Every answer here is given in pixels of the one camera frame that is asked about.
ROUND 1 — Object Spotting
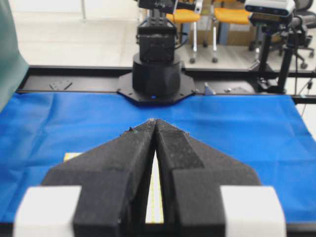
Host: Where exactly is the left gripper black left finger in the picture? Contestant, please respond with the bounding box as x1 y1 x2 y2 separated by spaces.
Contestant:
13 118 157 237

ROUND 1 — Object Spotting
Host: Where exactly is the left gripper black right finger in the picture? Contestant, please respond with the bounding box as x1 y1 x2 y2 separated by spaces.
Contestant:
154 118 287 237

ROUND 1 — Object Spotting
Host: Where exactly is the yellow checkered towel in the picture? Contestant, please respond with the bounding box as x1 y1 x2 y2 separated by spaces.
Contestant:
63 148 165 225

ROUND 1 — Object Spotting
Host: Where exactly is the blue table cloth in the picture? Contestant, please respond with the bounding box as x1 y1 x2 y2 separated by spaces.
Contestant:
0 92 316 222

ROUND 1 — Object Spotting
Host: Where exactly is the green backdrop curtain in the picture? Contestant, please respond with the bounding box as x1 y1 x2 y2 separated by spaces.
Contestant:
0 0 29 110

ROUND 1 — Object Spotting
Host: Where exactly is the left orange chair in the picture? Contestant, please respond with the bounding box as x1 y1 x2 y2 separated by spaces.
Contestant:
166 0 203 64

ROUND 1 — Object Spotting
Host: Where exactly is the orange chair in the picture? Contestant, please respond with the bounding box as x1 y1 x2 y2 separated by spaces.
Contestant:
209 0 250 63
166 0 203 64

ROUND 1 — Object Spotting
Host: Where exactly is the right orange chair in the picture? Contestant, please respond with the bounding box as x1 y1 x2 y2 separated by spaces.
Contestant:
209 0 250 63

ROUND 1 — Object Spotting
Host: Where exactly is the black office chair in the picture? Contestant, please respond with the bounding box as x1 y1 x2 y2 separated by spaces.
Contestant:
279 0 316 69

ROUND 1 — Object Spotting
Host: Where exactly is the black table frame rail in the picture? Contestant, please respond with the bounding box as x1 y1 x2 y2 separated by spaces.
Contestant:
17 66 316 105

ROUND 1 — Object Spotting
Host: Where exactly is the black camera stand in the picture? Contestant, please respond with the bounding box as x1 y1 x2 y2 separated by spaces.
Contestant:
249 25 299 94

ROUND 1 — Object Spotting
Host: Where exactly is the grey camera on stand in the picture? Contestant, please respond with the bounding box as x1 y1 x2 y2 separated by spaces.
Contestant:
244 0 296 26

